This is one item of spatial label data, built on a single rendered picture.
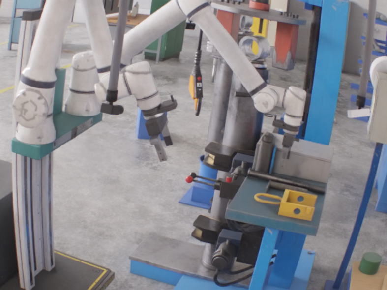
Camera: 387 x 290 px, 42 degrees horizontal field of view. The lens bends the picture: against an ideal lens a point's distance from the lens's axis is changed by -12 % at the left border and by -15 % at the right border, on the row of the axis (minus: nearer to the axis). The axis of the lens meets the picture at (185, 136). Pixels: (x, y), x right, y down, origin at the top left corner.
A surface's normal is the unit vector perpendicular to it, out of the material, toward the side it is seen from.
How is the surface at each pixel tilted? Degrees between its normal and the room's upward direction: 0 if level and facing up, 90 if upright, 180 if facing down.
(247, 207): 0
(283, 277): 90
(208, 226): 0
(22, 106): 95
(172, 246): 0
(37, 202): 90
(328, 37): 90
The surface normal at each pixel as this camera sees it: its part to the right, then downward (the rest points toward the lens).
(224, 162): -0.30, 0.26
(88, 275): 0.13, -0.94
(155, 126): -0.14, 0.40
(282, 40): -0.53, 0.20
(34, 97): 0.13, 0.40
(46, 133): 0.73, -0.07
